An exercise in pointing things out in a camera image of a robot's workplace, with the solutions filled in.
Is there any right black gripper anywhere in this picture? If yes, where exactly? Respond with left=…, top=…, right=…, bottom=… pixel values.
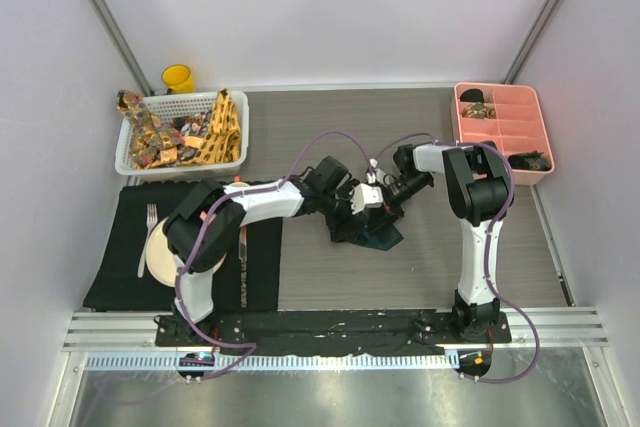
left=368, top=172, right=432, bottom=235

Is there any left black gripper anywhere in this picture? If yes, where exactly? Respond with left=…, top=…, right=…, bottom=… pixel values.
left=317, top=179, right=367, bottom=242

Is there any dark green tie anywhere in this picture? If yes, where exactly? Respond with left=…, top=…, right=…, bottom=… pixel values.
left=349, top=225, right=404, bottom=251

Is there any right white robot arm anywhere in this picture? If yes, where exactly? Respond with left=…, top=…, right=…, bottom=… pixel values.
left=393, top=141, right=515, bottom=342

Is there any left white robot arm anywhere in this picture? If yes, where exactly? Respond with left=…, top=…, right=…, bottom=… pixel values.
left=163, top=157, right=383, bottom=346

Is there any table knife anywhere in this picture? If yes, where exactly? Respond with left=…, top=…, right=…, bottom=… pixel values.
left=238, top=226, right=248, bottom=309

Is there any rolled camouflage tie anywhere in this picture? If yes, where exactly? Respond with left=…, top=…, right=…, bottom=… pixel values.
left=461, top=102, right=497, bottom=120

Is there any rolled black tie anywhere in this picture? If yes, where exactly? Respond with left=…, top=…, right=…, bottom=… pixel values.
left=459, top=88, right=485, bottom=103

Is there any yellow spotted tie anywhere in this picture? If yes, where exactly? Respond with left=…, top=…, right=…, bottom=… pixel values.
left=191, top=88, right=241, bottom=165

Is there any black placemat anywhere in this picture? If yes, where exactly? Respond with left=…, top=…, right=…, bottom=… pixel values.
left=83, top=181, right=283, bottom=313

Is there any pink compartment tray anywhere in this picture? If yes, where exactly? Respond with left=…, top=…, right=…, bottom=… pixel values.
left=451, top=82, right=555, bottom=186

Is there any rolled dark patterned tie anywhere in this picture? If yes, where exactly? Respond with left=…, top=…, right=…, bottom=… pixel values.
left=508, top=150, right=552, bottom=172

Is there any silver fork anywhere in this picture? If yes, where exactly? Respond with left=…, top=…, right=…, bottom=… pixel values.
left=137, top=204, right=158, bottom=278

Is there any white plastic basket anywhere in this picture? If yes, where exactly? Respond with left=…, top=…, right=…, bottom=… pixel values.
left=115, top=88, right=249, bottom=181

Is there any pink white plate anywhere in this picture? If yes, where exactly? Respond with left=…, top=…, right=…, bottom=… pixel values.
left=144, top=216, right=226, bottom=287

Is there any multicolour patterned tie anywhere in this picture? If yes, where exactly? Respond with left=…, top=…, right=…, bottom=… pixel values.
left=117, top=90, right=212, bottom=169

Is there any yellow mug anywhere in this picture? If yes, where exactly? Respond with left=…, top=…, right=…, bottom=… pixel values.
left=161, top=64, right=196, bottom=94

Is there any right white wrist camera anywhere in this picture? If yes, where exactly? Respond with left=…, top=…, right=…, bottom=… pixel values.
left=366, top=158, right=387, bottom=185

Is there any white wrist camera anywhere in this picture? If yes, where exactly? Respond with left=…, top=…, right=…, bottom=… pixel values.
left=366, top=158, right=387, bottom=185
left=351, top=183, right=384, bottom=214

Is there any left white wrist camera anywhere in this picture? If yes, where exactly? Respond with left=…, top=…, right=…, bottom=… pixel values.
left=351, top=183, right=384, bottom=214

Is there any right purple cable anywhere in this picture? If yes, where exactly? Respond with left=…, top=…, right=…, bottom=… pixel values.
left=374, top=132, right=541, bottom=387

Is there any purple cable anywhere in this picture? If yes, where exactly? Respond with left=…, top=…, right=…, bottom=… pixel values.
left=374, top=132, right=541, bottom=387
left=174, top=130, right=379, bottom=381

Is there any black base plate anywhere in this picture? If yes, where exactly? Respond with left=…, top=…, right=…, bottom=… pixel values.
left=154, top=307, right=512, bottom=356

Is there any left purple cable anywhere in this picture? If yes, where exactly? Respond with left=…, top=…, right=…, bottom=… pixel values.
left=174, top=130, right=379, bottom=381

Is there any white slotted cable duct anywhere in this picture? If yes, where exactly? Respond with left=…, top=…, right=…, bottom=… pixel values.
left=84, top=350, right=459, bottom=374

